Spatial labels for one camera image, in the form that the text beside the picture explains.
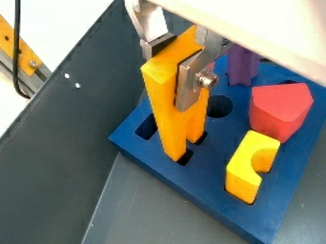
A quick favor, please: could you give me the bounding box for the yellow arch block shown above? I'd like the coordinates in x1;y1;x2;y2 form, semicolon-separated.
226;131;281;204

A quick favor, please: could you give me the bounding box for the blue peg board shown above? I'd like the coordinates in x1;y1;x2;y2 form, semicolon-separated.
110;57;326;244

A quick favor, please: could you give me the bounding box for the purple star prism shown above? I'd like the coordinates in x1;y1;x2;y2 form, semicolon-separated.
227;45;259;87

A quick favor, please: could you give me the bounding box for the red pentagon block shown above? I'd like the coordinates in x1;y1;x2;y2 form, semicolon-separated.
249;83;313;143

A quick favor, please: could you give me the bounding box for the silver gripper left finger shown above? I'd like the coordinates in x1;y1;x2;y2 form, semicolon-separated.
124;0;176;60

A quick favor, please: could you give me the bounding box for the aluminium frame rail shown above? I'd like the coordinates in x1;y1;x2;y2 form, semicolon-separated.
0;50;51;97

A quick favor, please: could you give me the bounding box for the yellow double-square block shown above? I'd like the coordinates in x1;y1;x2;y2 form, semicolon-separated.
142;26;209;161

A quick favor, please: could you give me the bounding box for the yellow bracket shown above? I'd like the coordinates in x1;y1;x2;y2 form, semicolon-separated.
0;14;44;77

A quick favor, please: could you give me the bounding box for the black cable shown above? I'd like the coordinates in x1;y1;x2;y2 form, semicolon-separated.
12;0;34;100

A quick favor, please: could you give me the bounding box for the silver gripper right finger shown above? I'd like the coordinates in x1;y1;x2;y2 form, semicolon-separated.
176;26;234;112

